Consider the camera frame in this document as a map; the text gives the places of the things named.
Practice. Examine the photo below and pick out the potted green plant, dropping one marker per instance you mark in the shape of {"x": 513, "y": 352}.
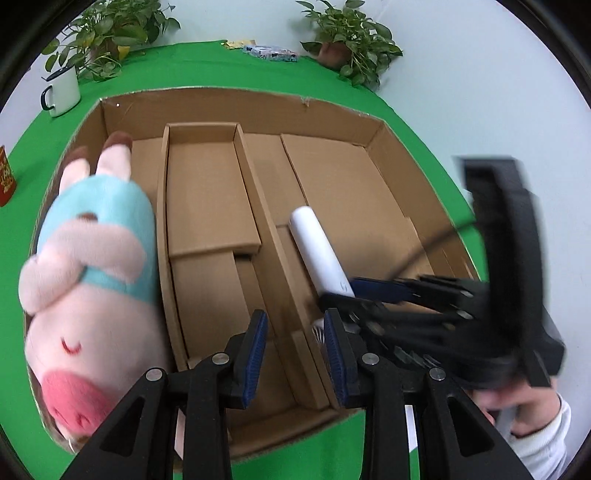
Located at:
{"x": 106, "y": 32}
{"x": 355, "y": 37}

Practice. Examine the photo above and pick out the yellow paper packet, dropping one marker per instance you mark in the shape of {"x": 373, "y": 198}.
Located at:
{"x": 235, "y": 45}

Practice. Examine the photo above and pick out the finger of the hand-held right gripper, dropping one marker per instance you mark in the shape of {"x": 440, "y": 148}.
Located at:
{"x": 392, "y": 316}
{"x": 383, "y": 288}

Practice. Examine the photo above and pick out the red paper cup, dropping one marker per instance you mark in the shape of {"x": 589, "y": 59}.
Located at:
{"x": 7, "y": 177}

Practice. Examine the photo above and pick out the patterned plastic packet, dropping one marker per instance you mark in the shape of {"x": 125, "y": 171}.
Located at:
{"x": 272, "y": 53}

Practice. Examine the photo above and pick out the person's right hand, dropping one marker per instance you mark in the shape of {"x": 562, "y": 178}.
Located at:
{"x": 531, "y": 406}

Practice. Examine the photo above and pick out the white plastic brush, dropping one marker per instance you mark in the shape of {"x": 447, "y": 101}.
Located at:
{"x": 314, "y": 240}

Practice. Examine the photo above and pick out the large shallow cardboard box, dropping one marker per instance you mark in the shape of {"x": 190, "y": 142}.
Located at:
{"x": 346, "y": 175}

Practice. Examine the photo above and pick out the pink plush pig toy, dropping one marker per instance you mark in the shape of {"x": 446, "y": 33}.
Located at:
{"x": 92, "y": 295}

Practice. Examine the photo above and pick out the white enamel mug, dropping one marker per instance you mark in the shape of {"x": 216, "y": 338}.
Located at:
{"x": 64, "y": 92}

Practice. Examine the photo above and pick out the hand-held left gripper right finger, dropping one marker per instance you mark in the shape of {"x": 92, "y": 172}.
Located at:
{"x": 337, "y": 355}

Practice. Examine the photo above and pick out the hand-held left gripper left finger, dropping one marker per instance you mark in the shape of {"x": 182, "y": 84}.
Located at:
{"x": 254, "y": 355}

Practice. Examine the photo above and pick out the person's right forearm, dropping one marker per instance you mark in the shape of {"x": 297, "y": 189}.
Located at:
{"x": 545, "y": 452}

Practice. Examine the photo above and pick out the small cardboard box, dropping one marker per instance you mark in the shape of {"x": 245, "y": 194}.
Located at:
{"x": 207, "y": 194}

